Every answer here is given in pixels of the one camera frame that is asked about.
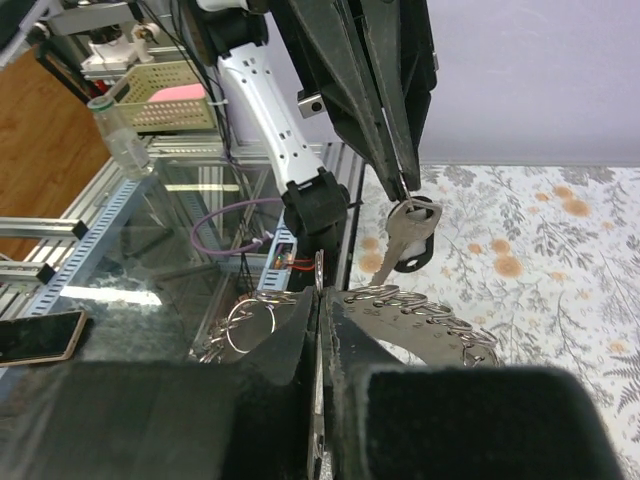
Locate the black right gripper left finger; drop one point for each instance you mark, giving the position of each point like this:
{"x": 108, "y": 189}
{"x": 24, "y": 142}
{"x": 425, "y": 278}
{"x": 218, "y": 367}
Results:
{"x": 248, "y": 419}

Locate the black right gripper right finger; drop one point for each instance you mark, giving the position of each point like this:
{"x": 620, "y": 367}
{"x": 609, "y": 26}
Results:
{"x": 408, "y": 421}

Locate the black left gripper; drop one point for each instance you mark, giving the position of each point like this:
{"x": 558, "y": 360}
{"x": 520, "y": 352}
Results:
{"x": 374, "y": 65}

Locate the large metal keyring disc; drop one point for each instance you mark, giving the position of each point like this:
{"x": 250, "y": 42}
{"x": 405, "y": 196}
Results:
{"x": 360, "y": 320}

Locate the key with black white tag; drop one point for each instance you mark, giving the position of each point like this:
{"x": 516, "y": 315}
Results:
{"x": 410, "y": 228}

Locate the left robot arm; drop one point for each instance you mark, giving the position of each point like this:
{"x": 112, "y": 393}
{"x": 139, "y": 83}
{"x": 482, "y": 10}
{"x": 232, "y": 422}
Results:
{"x": 232, "y": 36}

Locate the perforated beige box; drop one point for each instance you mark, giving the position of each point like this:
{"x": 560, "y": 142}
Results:
{"x": 163, "y": 97}

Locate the smartphone on glass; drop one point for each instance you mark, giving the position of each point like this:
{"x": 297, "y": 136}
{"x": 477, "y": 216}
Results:
{"x": 41, "y": 338}

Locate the clear glass bottle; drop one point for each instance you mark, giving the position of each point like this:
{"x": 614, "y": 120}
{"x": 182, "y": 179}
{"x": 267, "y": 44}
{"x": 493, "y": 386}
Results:
{"x": 122, "y": 141}

